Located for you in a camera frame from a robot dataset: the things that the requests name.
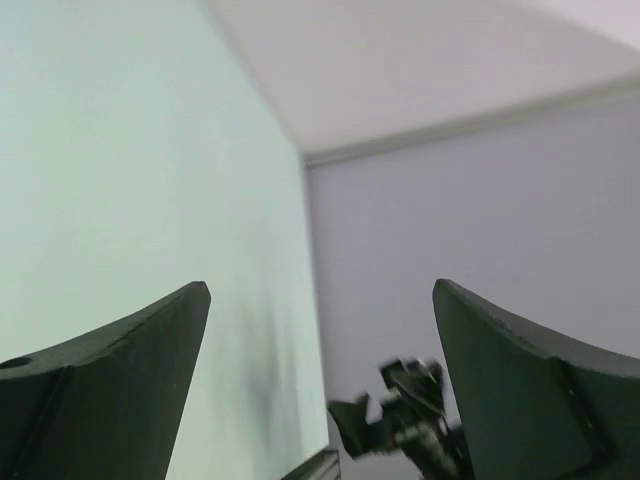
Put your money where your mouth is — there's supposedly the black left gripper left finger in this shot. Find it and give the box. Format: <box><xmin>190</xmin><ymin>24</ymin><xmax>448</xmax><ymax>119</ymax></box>
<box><xmin>1</xmin><ymin>281</ymin><xmax>211</xmax><ymax>480</ymax></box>

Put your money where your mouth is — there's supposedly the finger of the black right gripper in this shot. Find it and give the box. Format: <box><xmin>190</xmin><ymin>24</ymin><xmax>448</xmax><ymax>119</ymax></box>
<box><xmin>327</xmin><ymin>393</ymin><xmax>385</xmax><ymax>459</ymax></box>

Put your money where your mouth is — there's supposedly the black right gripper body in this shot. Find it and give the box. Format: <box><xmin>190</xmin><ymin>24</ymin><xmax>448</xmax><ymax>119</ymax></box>
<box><xmin>379</xmin><ymin>358</ymin><xmax>470</xmax><ymax>479</ymax></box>

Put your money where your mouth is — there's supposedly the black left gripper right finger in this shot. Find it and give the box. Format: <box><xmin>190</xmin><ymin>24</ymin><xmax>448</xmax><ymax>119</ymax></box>
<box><xmin>432</xmin><ymin>279</ymin><xmax>639</xmax><ymax>479</ymax></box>

